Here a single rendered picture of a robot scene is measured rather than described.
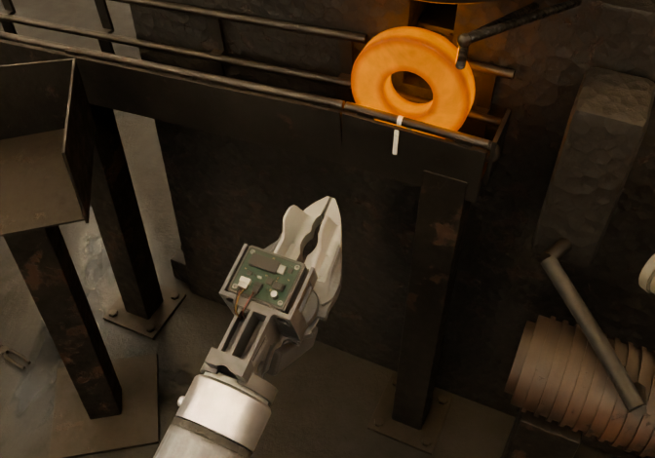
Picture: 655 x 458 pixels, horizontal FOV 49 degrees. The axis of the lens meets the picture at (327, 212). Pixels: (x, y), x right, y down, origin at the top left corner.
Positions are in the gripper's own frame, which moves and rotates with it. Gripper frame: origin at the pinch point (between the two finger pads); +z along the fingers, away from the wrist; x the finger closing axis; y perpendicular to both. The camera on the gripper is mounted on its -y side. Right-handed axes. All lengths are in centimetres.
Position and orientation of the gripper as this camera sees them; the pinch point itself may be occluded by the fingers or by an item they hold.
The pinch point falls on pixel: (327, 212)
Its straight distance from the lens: 73.4
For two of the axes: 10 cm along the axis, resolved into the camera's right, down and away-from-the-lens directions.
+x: -9.1, -3.0, 2.9
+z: 4.0, -8.3, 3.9
